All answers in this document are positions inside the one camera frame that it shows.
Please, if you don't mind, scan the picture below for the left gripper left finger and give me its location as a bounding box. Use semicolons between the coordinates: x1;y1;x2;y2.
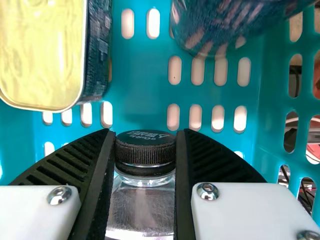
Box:
0;128;117;240

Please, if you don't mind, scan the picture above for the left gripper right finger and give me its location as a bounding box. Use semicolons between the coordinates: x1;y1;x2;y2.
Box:
173;128;320;240

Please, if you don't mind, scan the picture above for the dark coffee bottle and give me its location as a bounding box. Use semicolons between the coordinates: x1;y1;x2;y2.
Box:
104;129;178;240

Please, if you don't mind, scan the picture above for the teal shopping basket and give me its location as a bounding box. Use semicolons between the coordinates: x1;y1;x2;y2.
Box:
0;0;320;218

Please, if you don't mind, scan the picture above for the rectangular tin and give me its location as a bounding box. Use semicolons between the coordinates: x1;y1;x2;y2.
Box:
0;0;113;114

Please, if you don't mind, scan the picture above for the can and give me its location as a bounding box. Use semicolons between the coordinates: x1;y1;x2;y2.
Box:
169;0;318;60

